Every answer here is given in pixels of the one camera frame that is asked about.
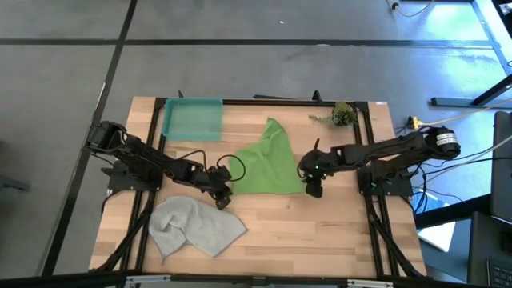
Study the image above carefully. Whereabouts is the black desk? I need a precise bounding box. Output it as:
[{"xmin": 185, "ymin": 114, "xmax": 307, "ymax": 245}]
[{"xmin": 414, "ymin": 194, "xmax": 512, "ymax": 288}]

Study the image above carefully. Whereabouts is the grey microfiber towel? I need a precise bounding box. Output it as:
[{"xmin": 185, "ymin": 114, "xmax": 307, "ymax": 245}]
[{"xmin": 148, "ymin": 195, "xmax": 248, "ymax": 259}]

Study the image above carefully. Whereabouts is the teal translucent plastic basket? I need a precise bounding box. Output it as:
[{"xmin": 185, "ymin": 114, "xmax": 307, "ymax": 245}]
[{"xmin": 162, "ymin": 98, "xmax": 224, "ymax": 142}]

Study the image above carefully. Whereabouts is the green microfiber towel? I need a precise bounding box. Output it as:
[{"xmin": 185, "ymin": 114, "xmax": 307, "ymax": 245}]
[{"xmin": 230, "ymin": 118, "xmax": 307, "ymax": 196}]

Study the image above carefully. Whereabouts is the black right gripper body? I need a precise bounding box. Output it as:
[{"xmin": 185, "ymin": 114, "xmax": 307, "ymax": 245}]
[{"xmin": 298, "ymin": 150, "xmax": 333, "ymax": 187}]

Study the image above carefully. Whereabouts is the black looped gripper cable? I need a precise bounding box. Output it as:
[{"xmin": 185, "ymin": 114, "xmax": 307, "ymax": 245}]
[{"xmin": 216, "ymin": 154, "xmax": 247, "ymax": 183}]

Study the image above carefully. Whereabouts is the black keyboard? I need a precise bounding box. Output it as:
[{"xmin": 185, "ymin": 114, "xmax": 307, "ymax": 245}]
[{"xmin": 486, "ymin": 259, "xmax": 512, "ymax": 288}]

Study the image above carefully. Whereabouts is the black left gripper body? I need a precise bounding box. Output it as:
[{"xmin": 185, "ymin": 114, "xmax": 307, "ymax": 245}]
[{"xmin": 206, "ymin": 164, "xmax": 234, "ymax": 199}]

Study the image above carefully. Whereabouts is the black aluminium table frame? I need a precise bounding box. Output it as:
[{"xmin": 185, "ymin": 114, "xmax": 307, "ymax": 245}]
[{"xmin": 90, "ymin": 95, "xmax": 427, "ymax": 281}]

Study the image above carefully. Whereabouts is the black desk leg frame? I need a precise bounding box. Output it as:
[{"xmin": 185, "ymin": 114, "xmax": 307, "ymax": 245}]
[{"xmin": 430, "ymin": 0, "xmax": 512, "ymax": 108}]

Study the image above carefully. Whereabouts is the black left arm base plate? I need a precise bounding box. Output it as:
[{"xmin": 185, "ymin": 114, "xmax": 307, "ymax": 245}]
[{"xmin": 100, "ymin": 159, "xmax": 165, "ymax": 192}]

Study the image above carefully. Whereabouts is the silver metal bracket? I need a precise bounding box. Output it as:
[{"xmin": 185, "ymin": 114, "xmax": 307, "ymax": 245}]
[
  {"xmin": 126, "ymin": 274, "xmax": 172, "ymax": 287},
  {"xmin": 346, "ymin": 278, "xmax": 395, "ymax": 288}
]

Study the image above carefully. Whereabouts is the yellow extension cable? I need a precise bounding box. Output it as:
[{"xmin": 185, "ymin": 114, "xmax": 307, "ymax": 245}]
[{"xmin": 407, "ymin": 98, "xmax": 512, "ymax": 130}]

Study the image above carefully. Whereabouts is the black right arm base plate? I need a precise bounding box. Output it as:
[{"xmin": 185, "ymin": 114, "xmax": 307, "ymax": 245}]
[{"xmin": 357, "ymin": 164, "xmax": 419, "ymax": 197}]

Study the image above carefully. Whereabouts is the artificial green plant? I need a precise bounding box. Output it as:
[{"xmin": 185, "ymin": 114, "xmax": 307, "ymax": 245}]
[{"xmin": 308, "ymin": 102, "xmax": 359, "ymax": 128}]

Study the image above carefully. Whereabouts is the white paper sheet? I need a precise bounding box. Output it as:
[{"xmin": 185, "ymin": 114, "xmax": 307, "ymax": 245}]
[{"xmin": 418, "ymin": 221, "xmax": 457, "ymax": 253}]

